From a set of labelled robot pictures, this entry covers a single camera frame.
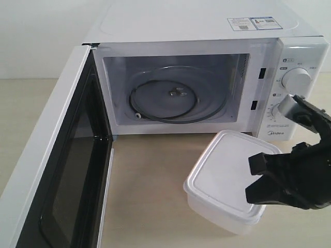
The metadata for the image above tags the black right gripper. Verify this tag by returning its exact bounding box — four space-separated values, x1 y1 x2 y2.
245 95 330 209

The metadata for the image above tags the white plastic food container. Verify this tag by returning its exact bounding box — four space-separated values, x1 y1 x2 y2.
183 130 281 235

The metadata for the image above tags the white microwave door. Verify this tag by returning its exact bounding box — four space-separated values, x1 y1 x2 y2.
1 45 113 247

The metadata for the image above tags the white Midea microwave oven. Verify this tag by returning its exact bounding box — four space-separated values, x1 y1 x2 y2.
83 1 330 141

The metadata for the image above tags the lower white timer knob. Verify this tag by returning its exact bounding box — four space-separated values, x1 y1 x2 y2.
271 103 283 121

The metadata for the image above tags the upper white power knob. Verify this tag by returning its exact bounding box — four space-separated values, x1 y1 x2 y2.
281 68 312 90

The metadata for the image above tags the glass turntable plate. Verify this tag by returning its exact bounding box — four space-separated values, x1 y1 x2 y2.
128 66 227 125

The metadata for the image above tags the blue white label sticker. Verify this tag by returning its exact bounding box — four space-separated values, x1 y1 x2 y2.
227 17 283 31

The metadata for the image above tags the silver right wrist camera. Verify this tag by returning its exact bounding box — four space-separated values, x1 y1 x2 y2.
278 94 300 120

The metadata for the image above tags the black turntable roller ring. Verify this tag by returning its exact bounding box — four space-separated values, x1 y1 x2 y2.
128 80 201 121

